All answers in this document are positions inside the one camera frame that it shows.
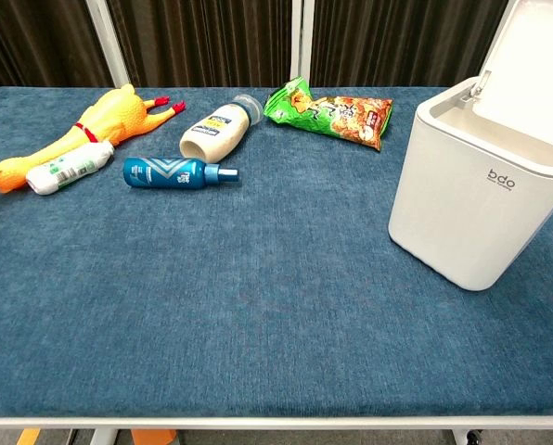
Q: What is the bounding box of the dark brown curtain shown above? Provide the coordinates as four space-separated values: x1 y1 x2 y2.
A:
0 0 510 93

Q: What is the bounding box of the blue table cloth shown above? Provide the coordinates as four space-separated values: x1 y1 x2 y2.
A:
0 85 553 419

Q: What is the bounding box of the white table frame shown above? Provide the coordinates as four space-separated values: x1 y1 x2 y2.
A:
0 415 553 445

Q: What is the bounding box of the blue spray bottle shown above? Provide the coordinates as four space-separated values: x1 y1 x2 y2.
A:
122 156 240 190

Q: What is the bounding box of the white frame post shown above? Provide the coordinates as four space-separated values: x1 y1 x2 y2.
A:
84 0 136 89
289 0 315 89

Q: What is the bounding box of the white plastic trash bin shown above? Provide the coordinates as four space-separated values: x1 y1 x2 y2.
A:
387 75 553 293

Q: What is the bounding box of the green snack bag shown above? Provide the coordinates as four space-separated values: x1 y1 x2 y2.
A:
263 77 394 153

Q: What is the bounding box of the white plastic bin lid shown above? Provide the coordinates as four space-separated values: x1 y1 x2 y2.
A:
467 0 553 151

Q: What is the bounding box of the cream beverage bottle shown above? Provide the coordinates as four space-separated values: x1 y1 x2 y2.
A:
179 94 264 164

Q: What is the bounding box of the orange floor object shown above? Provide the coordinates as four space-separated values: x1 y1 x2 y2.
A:
131 428 177 445

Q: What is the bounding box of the white tube with green label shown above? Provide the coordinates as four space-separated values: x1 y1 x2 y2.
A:
25 140 116 197

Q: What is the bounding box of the yellow rubber chicken toy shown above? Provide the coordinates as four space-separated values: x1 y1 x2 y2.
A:
0 83 186 194

